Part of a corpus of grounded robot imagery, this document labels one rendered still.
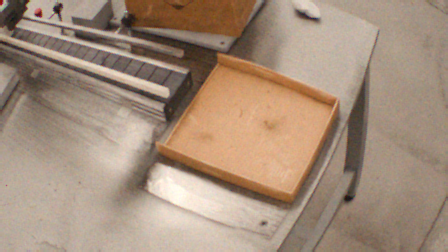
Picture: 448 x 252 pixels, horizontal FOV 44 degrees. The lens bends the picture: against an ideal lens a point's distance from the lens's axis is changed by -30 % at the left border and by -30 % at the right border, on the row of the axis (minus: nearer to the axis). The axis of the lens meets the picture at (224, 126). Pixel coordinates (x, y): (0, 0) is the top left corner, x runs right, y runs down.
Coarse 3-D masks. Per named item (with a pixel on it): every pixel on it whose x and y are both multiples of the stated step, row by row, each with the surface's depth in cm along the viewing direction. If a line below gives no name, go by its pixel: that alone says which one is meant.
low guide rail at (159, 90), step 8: (8, 40) 177; (16, 40) 175; (32, 48) 171; (40, 48) 169; (48, 56) 169; (56, 56) 166; (64, 56) 165; (72, 64) 165; (80, 64) 162; (88, 64) 161; (96, 72) 161; (104, 72) 159; (112, 72) 158; (120, 72) 158; (120, 80) 158; (128, 80) 156; (136, 80) 156; (144, 80) 155; (144, 88) 155; (152, 88) 154; (160, 88) 153
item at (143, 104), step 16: (48, 32) 179; (0, 48) 182; (112, 48) 168; (32, 64) 177; (48, 64) 170; (160, 64) 162; (64, 80) 171; (80, 80) 166; (96, 80) 163; (192, 80) 163; (112, 96) 164; (128, 96) 159; (144, 96) 157; (176, 96) 158; (144, 112) 160; (160, 112) 157
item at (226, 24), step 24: (144, 0) 165; (168, 0) 163; (192, 0) 161; (216, 0) 159; (240, 0) 162; (144, 24) 174; (168, 24) 172; (192, 24) 169; (216, 24) 167; (240, 24) 166
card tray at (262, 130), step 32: (224, 64) 166; (256, 64) 160; (224, 96) 161; (256, 96) 160; (288, 96) 159; (320, 96) 156; (192, 128) 157; (224, 128) 156; (256, 128) 155; (288, 128) 154; (320, 128) 153; (192, 160) 149; (224, 160) 151; (256, 160) 151; (288, 160) 150; (256, 192) 146; (288, 192) 141
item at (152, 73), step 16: (16, 32) 183; (32, 32) 180; (16, 48) 177; (48, 48) 174; (64, 48) 172; (80, 48) 171; (96, 48) 169; (64, 64) 168; (96, 64) 166; (112, 64) 165; (128, 64) 164; (144, 64) 163; (112, 80) 161; (160, 80) 159; (176, 80) 159; (160, 96) 157
